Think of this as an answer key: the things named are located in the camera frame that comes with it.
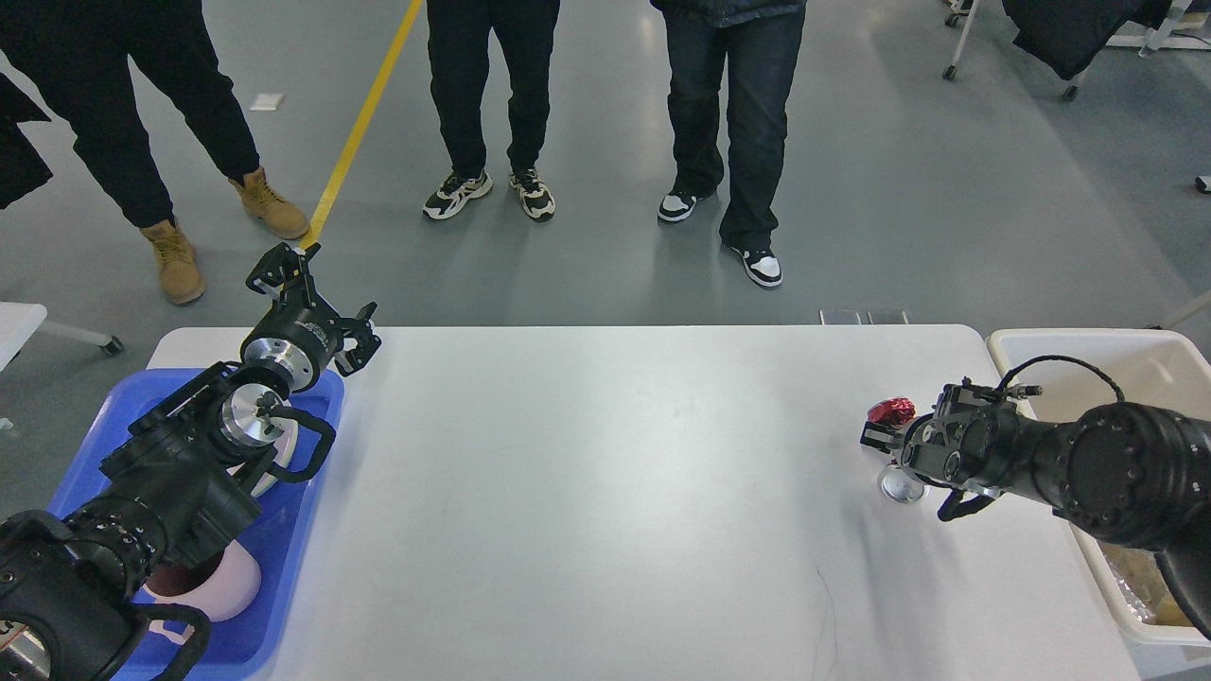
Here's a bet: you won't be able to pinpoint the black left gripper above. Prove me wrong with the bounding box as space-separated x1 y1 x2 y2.
239 242 381 393

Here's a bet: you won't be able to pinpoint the crushed red soda can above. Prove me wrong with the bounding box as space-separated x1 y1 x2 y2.
867 396 926 504

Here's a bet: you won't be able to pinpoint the pink plate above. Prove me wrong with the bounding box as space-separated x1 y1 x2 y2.
251 419 299 498

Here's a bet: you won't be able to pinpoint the foil tray with brown paper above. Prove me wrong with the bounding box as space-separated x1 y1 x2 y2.
1098 542 1172 625

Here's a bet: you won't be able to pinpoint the pink mug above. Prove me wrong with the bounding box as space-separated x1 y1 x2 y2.
143 540 262 623

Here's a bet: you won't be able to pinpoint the brown paper bag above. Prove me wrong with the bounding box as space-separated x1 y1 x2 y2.
1150 600 1193 628

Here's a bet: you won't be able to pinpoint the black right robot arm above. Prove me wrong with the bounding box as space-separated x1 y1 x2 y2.
860 370 1210 634

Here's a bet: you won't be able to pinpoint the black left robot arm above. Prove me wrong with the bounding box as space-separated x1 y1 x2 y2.
1 244 381 680

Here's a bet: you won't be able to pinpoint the floor outlet plates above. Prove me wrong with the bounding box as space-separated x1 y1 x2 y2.
817 307 912 326

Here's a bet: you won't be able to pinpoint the white plastic bin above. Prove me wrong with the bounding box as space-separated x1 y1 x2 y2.
986 328 1211 649

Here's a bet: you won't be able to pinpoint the person in black-white sneakers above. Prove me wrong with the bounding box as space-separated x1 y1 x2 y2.
421 0 562 222

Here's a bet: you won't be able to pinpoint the white side table left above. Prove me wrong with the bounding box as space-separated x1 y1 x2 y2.
1 302 124 370

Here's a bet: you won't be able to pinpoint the person in tan boots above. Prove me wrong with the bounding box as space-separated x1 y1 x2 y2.
2 1 308 307

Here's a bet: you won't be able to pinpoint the person in dark jeans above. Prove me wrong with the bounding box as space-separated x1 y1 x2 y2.
654 1 807 288

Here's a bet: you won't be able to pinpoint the white office chair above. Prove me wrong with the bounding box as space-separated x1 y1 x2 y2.
998 1 1209 102

